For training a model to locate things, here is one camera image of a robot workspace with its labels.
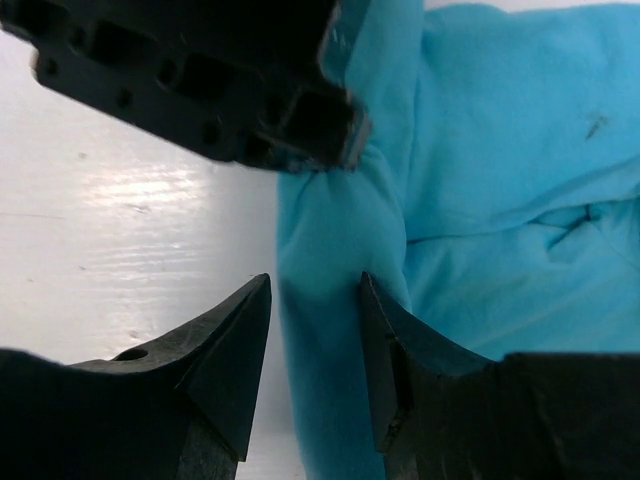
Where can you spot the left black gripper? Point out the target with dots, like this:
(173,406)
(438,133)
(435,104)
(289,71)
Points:
(258,83)

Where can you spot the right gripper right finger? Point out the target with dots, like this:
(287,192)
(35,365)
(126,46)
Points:
(440,411)

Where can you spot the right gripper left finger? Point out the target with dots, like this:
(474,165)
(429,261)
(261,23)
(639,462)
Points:
(180,406)

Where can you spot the teal t shirt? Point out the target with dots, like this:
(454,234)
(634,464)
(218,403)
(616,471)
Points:
(497,199)

